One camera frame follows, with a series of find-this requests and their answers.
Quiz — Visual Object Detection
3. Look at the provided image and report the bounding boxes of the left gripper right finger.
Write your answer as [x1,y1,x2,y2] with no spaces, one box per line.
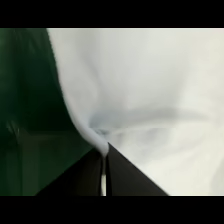
[105,142,170,197]

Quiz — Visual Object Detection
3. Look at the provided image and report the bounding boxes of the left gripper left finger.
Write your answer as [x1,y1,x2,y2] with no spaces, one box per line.
[35,148,104,197]

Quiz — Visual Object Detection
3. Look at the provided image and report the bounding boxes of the white shirt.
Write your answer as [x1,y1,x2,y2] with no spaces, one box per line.
[46,28,224,197]

